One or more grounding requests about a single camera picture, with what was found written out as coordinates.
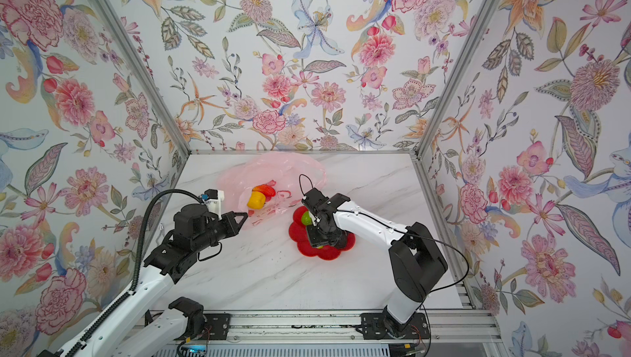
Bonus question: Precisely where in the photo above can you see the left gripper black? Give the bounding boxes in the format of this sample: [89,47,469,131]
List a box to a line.
[192,211,251,254]

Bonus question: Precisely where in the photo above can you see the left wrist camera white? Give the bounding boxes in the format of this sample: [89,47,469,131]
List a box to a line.
[201,189,225,218]

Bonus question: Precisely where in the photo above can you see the pink plastic bag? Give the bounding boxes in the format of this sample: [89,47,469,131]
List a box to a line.
[217,152,327,227]

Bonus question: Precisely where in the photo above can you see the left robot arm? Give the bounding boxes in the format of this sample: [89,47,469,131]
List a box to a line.
[41,204,248,356]

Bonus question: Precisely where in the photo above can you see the red flower-shaped plate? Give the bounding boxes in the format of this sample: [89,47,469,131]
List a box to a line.
[289,206,356,261]

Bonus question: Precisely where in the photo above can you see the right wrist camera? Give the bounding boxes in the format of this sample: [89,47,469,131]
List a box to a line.
[302,188,330,213]

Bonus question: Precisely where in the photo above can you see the green lime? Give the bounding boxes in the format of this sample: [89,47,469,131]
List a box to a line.
[301,211,313,227]

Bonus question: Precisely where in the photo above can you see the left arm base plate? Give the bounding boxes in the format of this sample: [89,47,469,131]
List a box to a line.
[174,313,232,341]

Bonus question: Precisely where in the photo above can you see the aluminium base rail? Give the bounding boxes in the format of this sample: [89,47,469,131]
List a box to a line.
[142,309,504,346]

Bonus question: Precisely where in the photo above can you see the red chili pepper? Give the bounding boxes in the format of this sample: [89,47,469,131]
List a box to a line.
[252,184,276,200]

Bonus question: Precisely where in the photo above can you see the yellow lemon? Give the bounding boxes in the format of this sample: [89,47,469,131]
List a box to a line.
[246,191,267,210]

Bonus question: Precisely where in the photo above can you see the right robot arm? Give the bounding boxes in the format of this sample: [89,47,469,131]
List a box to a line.
[302,188,449,338]

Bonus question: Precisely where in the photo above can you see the black corrugated cable conduit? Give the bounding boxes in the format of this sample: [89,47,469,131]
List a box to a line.
[63,189,205,357]

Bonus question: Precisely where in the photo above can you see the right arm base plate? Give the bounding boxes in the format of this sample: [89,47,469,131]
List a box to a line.
[359,312,431,341]

